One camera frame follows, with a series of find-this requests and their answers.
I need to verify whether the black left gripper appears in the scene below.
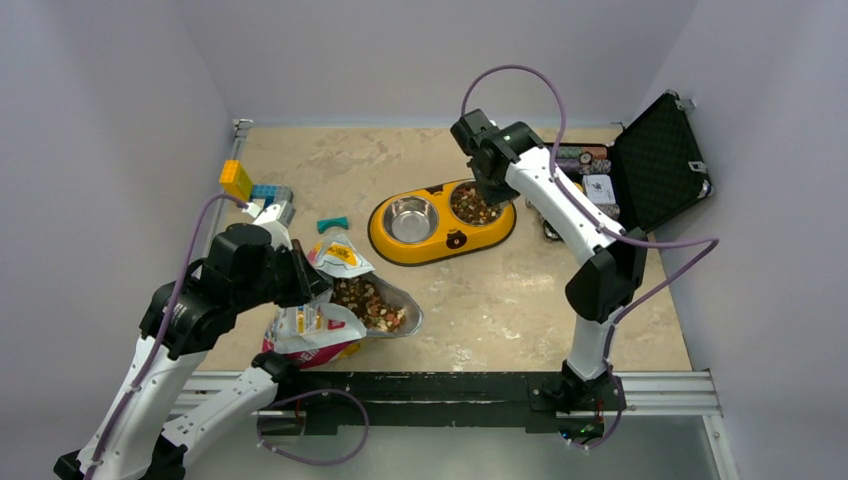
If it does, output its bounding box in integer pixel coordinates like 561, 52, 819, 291
233, 236, 332, 311

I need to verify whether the white yellow pet food bag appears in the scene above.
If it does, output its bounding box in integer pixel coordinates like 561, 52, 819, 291
261, 234, 424, 369

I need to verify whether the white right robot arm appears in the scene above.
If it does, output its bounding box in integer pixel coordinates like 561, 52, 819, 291
450, 109, 647, 407

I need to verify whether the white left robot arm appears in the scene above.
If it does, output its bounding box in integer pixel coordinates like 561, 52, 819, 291
54, 223, 332, 479

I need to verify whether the yellow double pet bowl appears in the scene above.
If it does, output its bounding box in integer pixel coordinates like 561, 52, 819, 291
368, 179, 517, 267

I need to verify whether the teal arch block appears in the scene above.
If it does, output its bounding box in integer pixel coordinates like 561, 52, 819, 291
316, 216, 350, 234

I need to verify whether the blue toy brick base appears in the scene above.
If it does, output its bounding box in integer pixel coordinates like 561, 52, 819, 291
249, 184, 294, 205

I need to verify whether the yellow toy brick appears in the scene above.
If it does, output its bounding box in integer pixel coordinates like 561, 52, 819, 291
219, 159, 254, 202

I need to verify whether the white card box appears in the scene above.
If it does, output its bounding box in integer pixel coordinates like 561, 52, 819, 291
582, 174, 616, 205

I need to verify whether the black poker chip case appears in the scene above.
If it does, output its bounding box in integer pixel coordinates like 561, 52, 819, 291
556, 90, 713, 234

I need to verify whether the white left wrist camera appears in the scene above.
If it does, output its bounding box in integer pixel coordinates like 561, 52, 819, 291
242, 200, 296, 231

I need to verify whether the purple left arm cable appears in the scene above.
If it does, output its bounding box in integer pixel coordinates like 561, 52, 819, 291
82, 193, 253, 480

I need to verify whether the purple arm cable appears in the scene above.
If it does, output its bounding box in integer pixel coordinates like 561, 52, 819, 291
460, 64, 720, 372
82, 193, 253, 480

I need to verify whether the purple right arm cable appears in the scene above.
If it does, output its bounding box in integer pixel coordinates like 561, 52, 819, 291
460, 64, 720, 372

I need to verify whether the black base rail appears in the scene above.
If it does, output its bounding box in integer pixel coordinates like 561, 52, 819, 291
172, 370, 722, 437

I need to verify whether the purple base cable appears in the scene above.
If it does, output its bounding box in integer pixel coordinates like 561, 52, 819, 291
256, 388, 370, 467

